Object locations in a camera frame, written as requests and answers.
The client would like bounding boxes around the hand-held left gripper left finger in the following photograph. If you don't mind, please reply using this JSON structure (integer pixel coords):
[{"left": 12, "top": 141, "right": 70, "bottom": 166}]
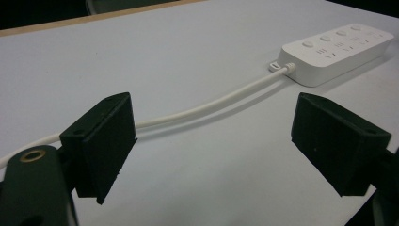
[{"left": 58, "top": 91, "right": 138, "bottom": 205}]

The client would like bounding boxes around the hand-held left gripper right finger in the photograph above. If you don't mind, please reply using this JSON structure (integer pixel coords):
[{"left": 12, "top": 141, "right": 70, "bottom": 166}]
[{"left": 290, "top": 91, "right": 392, "bottom": 198}]

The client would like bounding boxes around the white power strip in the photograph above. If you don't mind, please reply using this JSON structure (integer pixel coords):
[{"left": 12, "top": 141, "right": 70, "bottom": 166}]
[{"left": 268, "top": 23, "right": 395, "bottom": 88}]

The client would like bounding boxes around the white power strip cable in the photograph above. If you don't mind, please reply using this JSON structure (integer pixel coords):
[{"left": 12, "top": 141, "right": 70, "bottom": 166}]
[{"left": 0, "top": 62, "right": 297, "bottom": 170}]

